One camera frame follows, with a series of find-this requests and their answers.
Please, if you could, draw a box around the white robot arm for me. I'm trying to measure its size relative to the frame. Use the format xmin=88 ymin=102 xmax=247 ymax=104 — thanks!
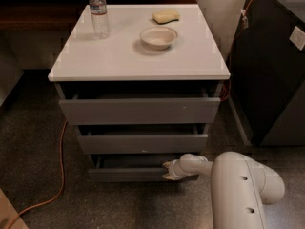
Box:
xmin=163 ymin=152 xmax=285 ymax=229

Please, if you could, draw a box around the orange floor cable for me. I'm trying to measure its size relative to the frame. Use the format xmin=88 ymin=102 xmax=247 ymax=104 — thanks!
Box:
xmin=5 ymin=120 xmax=69 ymax=229

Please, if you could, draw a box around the grey middle drawer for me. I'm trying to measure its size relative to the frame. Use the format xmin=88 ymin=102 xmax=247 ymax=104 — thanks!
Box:
xmin=77 ymin=124 xmax=208 ymax=154

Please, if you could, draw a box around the white top drawer cabinet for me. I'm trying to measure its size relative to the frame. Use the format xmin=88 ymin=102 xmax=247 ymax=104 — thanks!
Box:
xmin=48 ymin=4 xmax=231 ymax=179

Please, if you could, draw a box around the white bowl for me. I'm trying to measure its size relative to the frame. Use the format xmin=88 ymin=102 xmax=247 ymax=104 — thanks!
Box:
xmin=139 ymin=27 xmax=178 ymax=51

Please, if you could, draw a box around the yellow sponge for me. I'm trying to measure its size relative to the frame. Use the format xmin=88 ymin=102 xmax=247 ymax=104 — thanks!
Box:
xmin=152 ymin=10 xmax=180 ymax=25

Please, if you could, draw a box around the grey drawer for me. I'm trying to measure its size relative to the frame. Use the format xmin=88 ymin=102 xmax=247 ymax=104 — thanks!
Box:
xmin=89 ymin=154 xmax=181 ymax=182
xmin=77 ymin=124 xmax=208 ymax=154
xmin=59 ymin=97 xmax=220 ymax=125

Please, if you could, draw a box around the grey bottom drawer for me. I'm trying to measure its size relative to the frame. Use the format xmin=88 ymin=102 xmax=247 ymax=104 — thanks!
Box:
xmin=89 ymin=154 xmax=181 ymax=182

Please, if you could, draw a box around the white wall outlet plate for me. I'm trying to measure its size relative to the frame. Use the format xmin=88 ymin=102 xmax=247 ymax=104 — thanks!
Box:
xmin=290 ymin=26 xmax=305 ymax=51

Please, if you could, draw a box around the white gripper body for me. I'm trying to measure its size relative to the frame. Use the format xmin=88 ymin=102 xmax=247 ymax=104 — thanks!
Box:
xmin=169 ymin=159 xmax=187 ymax=179

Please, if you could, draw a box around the dark cabinet on right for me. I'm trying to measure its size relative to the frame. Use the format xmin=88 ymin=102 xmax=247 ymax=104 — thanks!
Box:
xmin=228 ymin=0 xmax=305 ymax=146

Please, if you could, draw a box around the clear plastic water bottle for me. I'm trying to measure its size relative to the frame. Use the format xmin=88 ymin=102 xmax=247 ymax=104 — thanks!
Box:
xmin=89 ymin=0 xmax=110 ymax=39

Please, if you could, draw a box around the grey top drawer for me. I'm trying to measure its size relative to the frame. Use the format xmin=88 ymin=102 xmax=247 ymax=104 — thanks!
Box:
xmin=59 ymin=97 xmax=220 ymax=125

